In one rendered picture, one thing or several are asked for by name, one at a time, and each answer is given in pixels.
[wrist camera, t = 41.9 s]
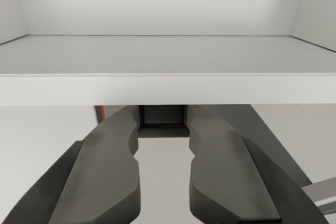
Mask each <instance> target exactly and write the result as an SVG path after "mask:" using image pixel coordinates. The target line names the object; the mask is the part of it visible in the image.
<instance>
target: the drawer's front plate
mask: <svg viewBox="0 0 336 224"><path fill-rule="evenodd" d="M331 103H336V51H333V50H330V49H328V48H325V47H322V46H319V45H316V44H313V43H310V42H308V41H305V40H302V39H299V38H296V37H293V36H291V35H36V34H28V35H25V36H22V37H19V38H16V39H13V40H10V41H7V42H4V43H1V44H0V106H103V105H217V104H331Z"/></svg>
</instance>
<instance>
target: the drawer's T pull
mask: <svg viewBox="0 0 336 224"><path fill-rule="evenodd" d="M141 113H142V125H140V127H139V128H138V130H137V135H138V138H189V137H190V130H189V128H188V127H187V125H184V116H185V104H160V105H141Z"/></svg>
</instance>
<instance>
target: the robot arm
mask: <svg viewBox="0 0 336 224"><path fill-rule="evenodd" d="M142 125H143V121H142V105H126V106H125V107H123V108H122V109H120V110H119V111H117V112H116V113H114V114H113V115H111V116H110V117H108V118H107V119H105V120H104V121H102V122H101V123H100V124H99V125H97V126H96V127H95V128H94V129H93V130H92V131H91V132H90V133H89V134H88V135H87V136H86V137H85V138H84V139H83V140H76V141H75V142H74V143H73V144H72V145H71V146H70V147H69V148H68V149H67V150H66V151H65V152H64V153H63V154H62V155H61V157H60V158H59V159H58V160H57V161H56V162H55V163H54V164H53V165H52V166H51V167H50V168H49V169H48V170H47V171H46V172H45V173H44V174H43V175H42V176H41V177H40V178H39V179H38V180H37V181H36V182H35V183H34V184H33V185H32V186H31V187H30V188H29V190H28V191H27V192H26V193H25V194H24V195H23V196H22V197H21V198H20V200H19V201H18V202H17V203H16V204H15V206H14V207H13V208H12V210H11V211H10V212H9V213H8V215H7V216H6V218H5V219H4V220H3V222H2V223H1V224H130V223H131V222H133V221H134V220H135V219H136V218H137V217H138V216H139V214H140V212H141V185H140V172H139V163H138V161H137V160H136V159H135V158H134V155H135V153H136V152H137V150H138V149H139V142H138V129H139V127H140V126H142ZM184 125H186V126H187V127H188V128H189V130H190V134H189V149H190V150H191V151H192V153H193V154H194V156H195V157H194V158H193V159H192V161H191V169H190V180H189V208H190V211H191V213H192V215H193V216H194V217H196V218H197V219H198V220H200V221H201V222H202V223H204V224H329V222H328V221H327V219H326V218H325V217H324V215H323V214H322V212H321V211H320V210H319V208H318V207H317V206H316V205H315V203H314V202H313V201H312V200H311V199H310V197H309V196H308V195H307V194H306V193H305V192H304V191H303V190H302V188H301V187H300V186H299V185H298V184H297V183H296V182H295V181H294V180H293V179H292V178H291V177H290V176H289V175H288V174H286V173H285V172H284V171H283V170H282V169H281V168H280V167H279V166H278V165H277V164H276V163H275V162H274V161H273V160H272V159H271V158H270V157H269V156H268V155H267V154H266V153H265V152H264V151H263V150H262V149H261V148H260V147H259V146H258V145H257V144H256V143H255V142H254V141H253V140H252V139H250V138H243V137H242V136H241V135H240V134H239V133H238V132H237V131H236V130H235V129H234V128H233V127H232V126H231V125H229V124H228V123H227V122H226V121H224V120H223V119H222V118H220V117H219V116H217V115H215V114H214V113H212V112H210V111H209V110H207V109H206V108H204V107H202V106H201V105H199V104H185V108H184Z"/></svg>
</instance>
